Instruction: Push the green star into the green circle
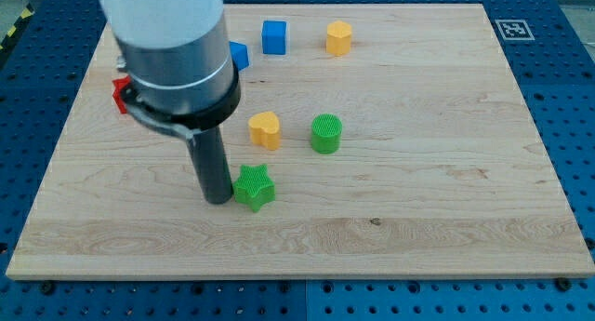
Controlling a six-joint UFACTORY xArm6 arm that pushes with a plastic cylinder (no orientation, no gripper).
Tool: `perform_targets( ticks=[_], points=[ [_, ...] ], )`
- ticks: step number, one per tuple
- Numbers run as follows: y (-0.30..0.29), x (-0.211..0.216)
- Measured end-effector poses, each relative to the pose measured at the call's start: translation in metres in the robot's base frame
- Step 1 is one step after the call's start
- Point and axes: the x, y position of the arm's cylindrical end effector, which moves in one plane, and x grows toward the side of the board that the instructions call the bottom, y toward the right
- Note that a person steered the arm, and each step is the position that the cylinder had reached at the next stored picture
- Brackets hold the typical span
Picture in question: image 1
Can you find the blue cube block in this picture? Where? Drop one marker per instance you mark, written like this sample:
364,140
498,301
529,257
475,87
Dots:
273,37

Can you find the green cylinder block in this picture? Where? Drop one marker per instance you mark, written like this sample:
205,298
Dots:
326,131

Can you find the white fiducial marker tag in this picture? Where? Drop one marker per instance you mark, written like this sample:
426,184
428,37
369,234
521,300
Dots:
514,30

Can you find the yellow hexagon block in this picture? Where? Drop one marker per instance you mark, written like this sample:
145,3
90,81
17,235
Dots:
338,38

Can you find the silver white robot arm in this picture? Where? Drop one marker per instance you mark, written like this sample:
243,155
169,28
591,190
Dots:
184,82

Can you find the yellow heart block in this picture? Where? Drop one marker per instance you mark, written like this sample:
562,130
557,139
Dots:
265,130

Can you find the red block behind arm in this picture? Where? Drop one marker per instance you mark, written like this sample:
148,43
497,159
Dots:
118,85

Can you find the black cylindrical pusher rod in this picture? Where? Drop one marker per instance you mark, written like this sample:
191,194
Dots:
207,152

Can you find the wooden board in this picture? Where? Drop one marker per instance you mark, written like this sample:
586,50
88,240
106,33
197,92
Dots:
440,173

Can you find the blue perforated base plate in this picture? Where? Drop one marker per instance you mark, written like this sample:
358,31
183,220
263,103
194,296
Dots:
42,69

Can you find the green star block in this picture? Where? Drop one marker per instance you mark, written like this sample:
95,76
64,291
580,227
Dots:
254,187

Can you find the blue block behind arm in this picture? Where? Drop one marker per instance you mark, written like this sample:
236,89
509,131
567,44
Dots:
240,55

